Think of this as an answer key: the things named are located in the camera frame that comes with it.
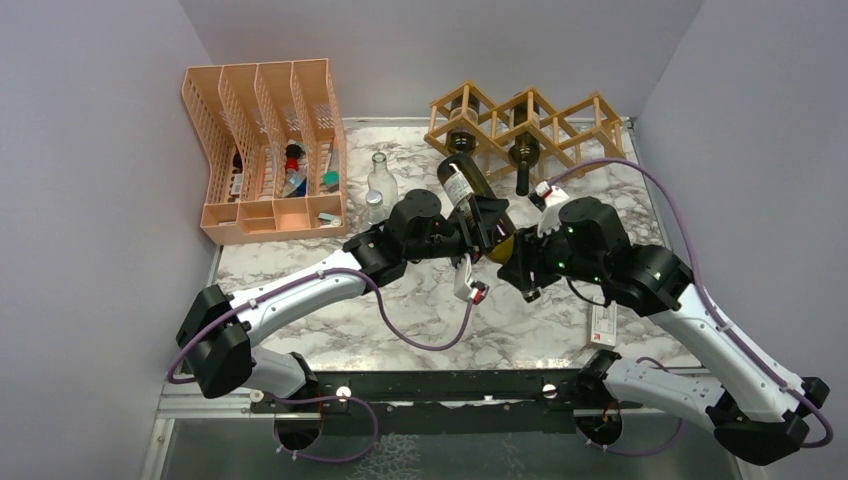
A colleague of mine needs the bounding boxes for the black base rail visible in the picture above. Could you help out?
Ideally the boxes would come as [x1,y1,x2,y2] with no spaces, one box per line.
[250,368,612,436]

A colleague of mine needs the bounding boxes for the small items in organizer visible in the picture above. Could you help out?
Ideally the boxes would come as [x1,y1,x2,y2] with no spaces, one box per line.
[205,141,342,233]

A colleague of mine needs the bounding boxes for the squat clear glass bottle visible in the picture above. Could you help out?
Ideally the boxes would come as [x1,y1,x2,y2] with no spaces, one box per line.
[361,190,390,230]

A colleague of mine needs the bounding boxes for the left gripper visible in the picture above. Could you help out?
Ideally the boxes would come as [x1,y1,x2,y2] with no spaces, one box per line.
[405,196,509,278]

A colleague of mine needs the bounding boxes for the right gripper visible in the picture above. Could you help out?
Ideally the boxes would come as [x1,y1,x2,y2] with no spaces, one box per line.
[498,215,607,290]

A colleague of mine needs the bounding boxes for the green bottle silver cap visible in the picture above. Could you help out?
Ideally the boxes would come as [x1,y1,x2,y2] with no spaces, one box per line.
[437,153,516,265]
[446,95,480,155]

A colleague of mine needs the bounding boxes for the peach plastic file organizer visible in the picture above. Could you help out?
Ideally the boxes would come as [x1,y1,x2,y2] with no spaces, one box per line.
[182,59,351,246]

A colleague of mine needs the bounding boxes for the green bottle black cap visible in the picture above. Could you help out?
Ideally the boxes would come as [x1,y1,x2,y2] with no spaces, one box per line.
[508,95,540,196]

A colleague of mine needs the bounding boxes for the wooden lattice wine rack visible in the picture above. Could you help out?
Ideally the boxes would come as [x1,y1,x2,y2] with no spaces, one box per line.
[424,80,626,183]

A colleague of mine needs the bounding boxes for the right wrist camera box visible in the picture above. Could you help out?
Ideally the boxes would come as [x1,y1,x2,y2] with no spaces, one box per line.
[530,181,571,238]

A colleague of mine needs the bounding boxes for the slim clear glass bottle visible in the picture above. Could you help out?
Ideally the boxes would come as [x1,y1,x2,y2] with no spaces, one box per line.
[367,152,399,208]

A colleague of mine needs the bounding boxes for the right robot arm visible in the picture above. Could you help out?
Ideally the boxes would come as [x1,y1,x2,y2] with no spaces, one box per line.
[497,197,829,466]

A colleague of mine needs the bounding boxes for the green bottle silver cap front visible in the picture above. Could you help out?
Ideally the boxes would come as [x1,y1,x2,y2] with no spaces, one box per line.
[446,95,480,155]

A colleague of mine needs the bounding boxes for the small white red box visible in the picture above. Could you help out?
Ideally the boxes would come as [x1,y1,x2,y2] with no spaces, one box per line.
[588,302,617,349]

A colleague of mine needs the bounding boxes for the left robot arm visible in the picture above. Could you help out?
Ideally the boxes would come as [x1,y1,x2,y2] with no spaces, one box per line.
[167,189,509,411]

